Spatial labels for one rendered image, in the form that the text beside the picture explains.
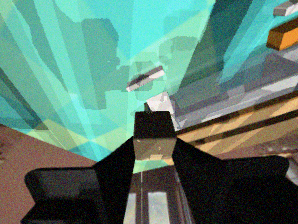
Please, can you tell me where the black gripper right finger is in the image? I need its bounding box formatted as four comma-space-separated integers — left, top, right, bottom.
172, 137, 290, 224

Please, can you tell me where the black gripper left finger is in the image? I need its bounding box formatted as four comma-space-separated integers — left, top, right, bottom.
24, 136, 135, 224

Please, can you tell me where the orange rectangular bar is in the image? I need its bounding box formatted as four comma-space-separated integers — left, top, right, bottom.
266, 17, 298, 51

